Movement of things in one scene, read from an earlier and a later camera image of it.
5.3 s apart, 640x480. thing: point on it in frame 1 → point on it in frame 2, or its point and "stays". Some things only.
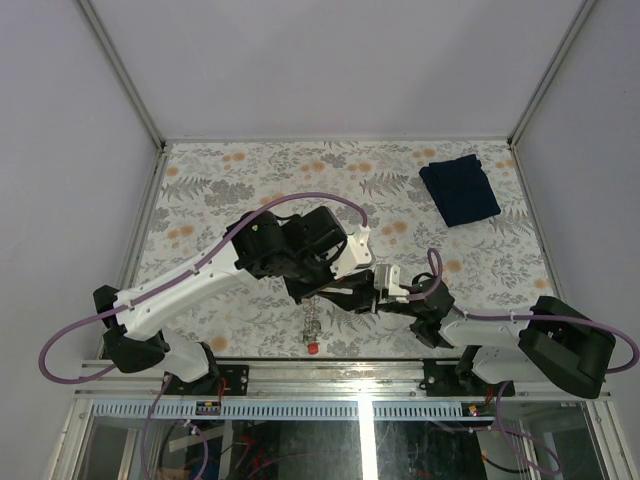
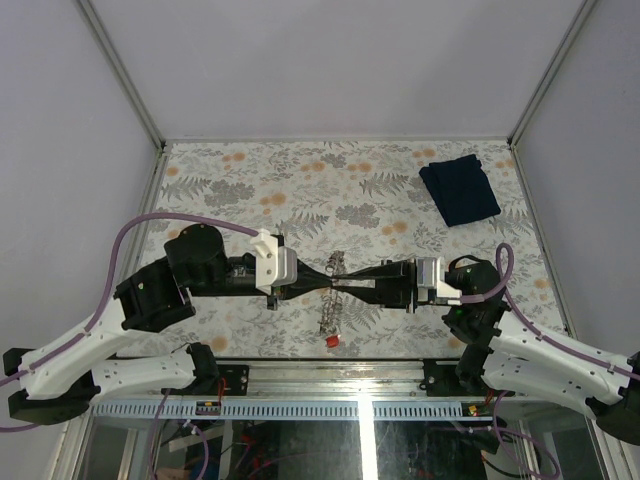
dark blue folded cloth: [462, 190] stays
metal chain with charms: [311, 319] → [330, 319]
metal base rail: [110, 381] stays
